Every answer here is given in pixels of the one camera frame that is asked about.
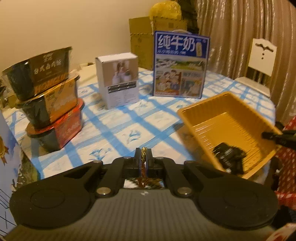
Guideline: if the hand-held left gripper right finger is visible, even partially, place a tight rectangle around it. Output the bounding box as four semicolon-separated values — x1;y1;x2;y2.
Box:
147;148;223;198

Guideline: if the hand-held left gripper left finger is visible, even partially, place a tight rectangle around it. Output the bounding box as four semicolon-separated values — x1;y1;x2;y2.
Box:
63;148;142;198

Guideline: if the gold bead bracelet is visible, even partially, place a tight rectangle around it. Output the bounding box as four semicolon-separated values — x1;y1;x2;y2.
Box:
137;146;151;188

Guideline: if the black bangle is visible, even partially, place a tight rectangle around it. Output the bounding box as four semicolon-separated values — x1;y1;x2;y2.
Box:
217;155;246;175

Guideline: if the yellow plastic tray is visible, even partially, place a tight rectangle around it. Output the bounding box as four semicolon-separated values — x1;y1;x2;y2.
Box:
177;91;284;180

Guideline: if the red patterned cloth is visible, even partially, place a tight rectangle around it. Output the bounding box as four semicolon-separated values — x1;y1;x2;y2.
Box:
274;116;296;209

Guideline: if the blue checked tablecloth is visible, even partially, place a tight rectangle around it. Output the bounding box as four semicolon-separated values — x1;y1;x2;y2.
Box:
5;67;277;186

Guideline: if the white wooden chair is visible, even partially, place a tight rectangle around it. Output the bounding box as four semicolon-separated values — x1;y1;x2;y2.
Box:
235;38;278;98

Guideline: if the red instant meal bowl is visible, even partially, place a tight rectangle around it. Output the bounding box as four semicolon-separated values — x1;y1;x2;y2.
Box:
26;98;85;152

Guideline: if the small white cardboard box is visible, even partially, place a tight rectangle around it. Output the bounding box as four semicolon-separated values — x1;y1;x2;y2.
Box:
95;53;139;110

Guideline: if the blue milk carton box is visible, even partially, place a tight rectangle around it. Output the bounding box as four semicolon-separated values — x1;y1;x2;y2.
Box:
153;30;211;99

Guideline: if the gold instant meal bowl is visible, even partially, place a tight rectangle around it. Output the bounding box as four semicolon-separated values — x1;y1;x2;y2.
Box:
15;72;80;128

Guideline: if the beige curtain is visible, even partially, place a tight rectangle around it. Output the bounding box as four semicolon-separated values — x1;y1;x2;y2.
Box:
180;0;296;122

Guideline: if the brown cardboard box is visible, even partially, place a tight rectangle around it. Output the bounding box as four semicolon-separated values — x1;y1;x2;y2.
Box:
153;17;188;34
129;17;155;69

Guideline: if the white and green milk box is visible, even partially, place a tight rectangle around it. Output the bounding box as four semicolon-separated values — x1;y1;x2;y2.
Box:
0;109;23;237

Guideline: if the black instant meal bowl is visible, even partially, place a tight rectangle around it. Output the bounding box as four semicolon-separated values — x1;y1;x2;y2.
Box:
1;47;73;101

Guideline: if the yellow plastic bag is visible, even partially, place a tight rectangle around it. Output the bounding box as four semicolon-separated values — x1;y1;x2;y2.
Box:
149;1;182;19

